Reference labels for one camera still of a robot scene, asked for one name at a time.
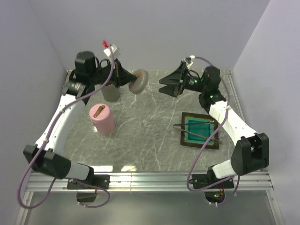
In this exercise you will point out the pink round lid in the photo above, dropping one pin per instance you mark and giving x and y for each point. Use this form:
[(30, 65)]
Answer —
[(100, 113)]

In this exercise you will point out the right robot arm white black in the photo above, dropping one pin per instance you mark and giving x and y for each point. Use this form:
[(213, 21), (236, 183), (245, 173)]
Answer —
[(251, 149)]

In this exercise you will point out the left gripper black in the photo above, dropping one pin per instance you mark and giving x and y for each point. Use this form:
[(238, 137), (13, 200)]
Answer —
[(122, 77)]

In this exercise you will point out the pink cylindrical container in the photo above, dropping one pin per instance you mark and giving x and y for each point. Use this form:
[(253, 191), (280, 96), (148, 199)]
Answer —
[(106, 126)]

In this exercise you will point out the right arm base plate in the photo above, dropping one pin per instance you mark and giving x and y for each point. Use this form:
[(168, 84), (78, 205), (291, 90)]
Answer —
[(201, 180)]

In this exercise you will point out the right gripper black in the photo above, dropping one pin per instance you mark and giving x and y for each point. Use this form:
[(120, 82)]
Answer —
[(174, 87)]

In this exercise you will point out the aluminium front rail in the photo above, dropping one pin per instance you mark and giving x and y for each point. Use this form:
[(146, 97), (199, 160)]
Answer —
[(154, 182)]

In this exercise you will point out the square black teal plate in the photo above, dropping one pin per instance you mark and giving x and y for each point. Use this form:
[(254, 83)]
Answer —
[(188, 117)]

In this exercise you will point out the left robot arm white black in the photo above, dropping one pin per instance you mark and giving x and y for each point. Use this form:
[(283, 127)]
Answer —
[(45, 156)]

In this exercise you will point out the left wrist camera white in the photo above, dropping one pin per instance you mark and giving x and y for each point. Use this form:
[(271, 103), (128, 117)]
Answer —
[(111, 51)]

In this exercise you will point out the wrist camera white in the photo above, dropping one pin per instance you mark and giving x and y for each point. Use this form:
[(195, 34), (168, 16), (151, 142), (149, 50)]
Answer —
[(189, 61), (111, 51)]

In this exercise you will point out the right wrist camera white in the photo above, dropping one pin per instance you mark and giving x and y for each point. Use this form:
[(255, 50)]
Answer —
[(189, 61)]

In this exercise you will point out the metal serving tongs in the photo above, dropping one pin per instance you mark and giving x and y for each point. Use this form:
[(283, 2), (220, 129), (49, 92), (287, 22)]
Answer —
[(195, 132)]

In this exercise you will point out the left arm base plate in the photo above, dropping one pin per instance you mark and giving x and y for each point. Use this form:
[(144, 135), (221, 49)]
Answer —
[(100, 181)]

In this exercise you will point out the grey cylindrical container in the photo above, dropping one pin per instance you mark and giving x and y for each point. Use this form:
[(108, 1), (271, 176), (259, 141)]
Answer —
[(110, 93)]

